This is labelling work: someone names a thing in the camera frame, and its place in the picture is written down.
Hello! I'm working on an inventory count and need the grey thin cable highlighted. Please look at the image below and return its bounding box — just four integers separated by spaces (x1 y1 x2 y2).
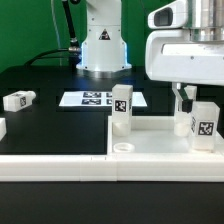
50 0 64 67

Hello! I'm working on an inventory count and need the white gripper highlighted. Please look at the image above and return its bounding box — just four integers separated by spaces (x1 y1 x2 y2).
145 29 224 113

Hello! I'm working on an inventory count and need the white square tabletop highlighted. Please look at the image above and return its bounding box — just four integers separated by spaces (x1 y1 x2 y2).
106 115 224 157

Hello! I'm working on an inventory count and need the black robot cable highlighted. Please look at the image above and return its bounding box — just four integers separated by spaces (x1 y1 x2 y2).
23 0 82 67

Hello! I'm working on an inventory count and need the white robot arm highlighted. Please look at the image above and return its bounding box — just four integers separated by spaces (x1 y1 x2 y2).
77 0 224 86

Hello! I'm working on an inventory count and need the white fiducial marker sheet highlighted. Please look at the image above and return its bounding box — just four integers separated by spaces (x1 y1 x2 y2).
59 91 147 107

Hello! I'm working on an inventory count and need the white obstacle left bar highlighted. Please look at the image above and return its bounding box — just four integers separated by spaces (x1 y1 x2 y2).
0 118 7 141

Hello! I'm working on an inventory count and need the white obstacle bar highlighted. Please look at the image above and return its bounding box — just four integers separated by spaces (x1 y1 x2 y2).
0 155 224 182
0 118 7 141

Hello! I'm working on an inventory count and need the white obstacle front bar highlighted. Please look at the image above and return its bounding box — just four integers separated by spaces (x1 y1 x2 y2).
0 155 224 182

